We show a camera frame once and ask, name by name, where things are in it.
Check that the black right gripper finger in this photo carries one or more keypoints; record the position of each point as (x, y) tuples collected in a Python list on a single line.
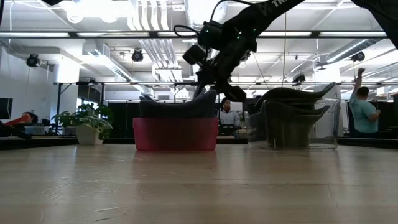
[(233, 93), (205, 79)]

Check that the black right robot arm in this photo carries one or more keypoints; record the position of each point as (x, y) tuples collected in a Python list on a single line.
[(264, 9)]

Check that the person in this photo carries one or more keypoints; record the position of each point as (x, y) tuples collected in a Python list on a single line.
[(229, 118), (26, 119), (362, 115)]

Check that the red plastic bin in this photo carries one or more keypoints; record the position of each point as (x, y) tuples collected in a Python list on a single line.
[(175, 133)]

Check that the black partition panel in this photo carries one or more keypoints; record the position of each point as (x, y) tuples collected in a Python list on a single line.
[(121, 119)]

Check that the white cylindrical machine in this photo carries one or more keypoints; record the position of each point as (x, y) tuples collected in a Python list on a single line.
[(335, 93)]

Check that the clear plastic bin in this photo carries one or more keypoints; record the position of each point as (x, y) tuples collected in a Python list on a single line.
[(334, 140)]

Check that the large green leafy plant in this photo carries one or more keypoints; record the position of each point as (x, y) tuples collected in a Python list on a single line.
[(93, 118)]

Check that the white plant pot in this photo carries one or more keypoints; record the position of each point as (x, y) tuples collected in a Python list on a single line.
[(88, 135)]

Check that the small green potted plant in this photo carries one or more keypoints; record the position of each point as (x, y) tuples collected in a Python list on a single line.
[(65, 118)]

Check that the white tub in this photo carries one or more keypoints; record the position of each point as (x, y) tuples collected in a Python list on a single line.
[(34, 130)]

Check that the dark background table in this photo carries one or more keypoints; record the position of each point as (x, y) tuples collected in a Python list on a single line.
[(37, 143)]

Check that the black monitor screen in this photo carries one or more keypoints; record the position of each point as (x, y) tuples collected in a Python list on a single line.
[(6, 108)]

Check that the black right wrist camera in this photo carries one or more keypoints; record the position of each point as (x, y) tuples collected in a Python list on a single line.
[(195, 54)]

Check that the black overhead frame beam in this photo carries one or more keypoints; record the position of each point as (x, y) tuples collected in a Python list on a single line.
[(72, 34)]

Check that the black metal background frame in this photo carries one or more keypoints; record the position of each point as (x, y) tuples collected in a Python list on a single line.
[(59, 102)]

